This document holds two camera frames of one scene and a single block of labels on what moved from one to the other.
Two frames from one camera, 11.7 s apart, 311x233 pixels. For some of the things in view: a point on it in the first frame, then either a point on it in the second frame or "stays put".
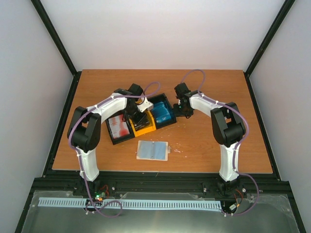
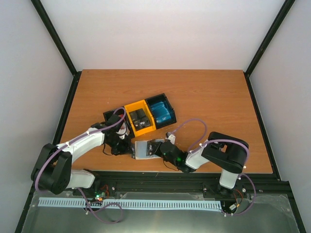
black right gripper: (178, 114) -> (158, 150)
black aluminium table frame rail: (258, 182) stays put
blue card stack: (162, 113) stays put
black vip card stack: (141, 120) stays put
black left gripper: (128, 115) -> (127, 148)
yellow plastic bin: (140, 132) stays put
